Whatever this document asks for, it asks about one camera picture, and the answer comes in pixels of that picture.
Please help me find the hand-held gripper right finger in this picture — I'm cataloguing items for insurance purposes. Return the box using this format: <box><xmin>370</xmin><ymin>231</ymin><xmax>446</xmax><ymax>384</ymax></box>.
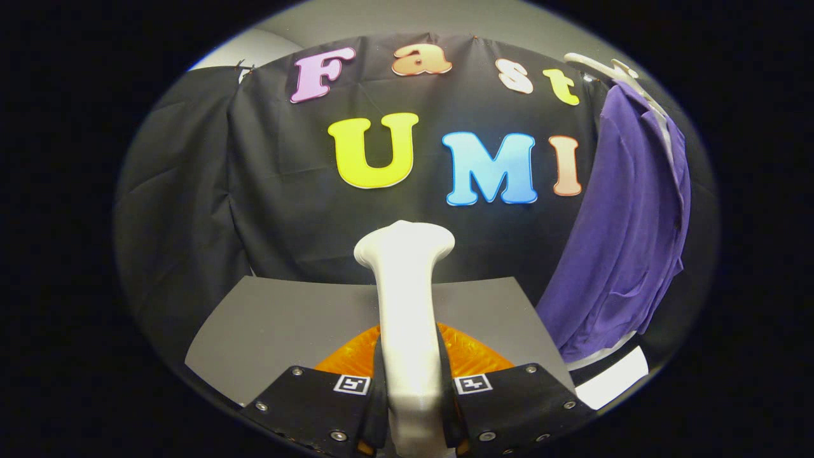
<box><xmin>436</xmin><ymin>323</ymin><xmax>597</xmax><ymax>458</ymax></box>

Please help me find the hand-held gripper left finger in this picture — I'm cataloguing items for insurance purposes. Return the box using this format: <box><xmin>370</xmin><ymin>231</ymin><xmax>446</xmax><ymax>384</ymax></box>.
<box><xmin>239</xmin><ymin>324</ymin><xmax>390</xmax><ymax>458</ymax></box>

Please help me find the white garment steamer head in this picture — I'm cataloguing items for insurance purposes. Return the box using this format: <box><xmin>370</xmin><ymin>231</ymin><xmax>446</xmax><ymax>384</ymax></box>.
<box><xmin>354</xmin><ymin>220</ymin><xmax>456</xmax><ymax>458</ymax></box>

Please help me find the purple corduroy jacket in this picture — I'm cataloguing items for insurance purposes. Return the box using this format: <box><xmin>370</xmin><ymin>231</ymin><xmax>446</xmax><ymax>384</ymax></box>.
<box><xmin>535</xmin><ymin>81</ymin><xmax>692</xmax><ymax>363</ymax></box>

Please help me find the white clothes hanger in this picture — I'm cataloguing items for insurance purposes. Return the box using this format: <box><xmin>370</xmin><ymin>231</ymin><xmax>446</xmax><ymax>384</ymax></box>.
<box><xmin>563</xmin><ymin>52</ymin><xmax>668</xmax><ymax>118</ymax></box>

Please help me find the white flat board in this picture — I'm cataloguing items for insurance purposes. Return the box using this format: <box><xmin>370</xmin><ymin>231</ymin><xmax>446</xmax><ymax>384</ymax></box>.
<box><xmin>576</xmin><ymin>347</ymin><xmax>649</xmax><ymax>410</ymax></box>

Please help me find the black quilted curtain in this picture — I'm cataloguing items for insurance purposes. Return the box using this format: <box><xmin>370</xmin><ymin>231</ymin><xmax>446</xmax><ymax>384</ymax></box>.
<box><xmin>114</xmin><ymin>67</ymin><xmax>255</xmax><ymax>370</ymax></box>
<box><xmin>636</xmin><ymin>95</ymin><xmax>721</xmax><ymax>382</ymax></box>

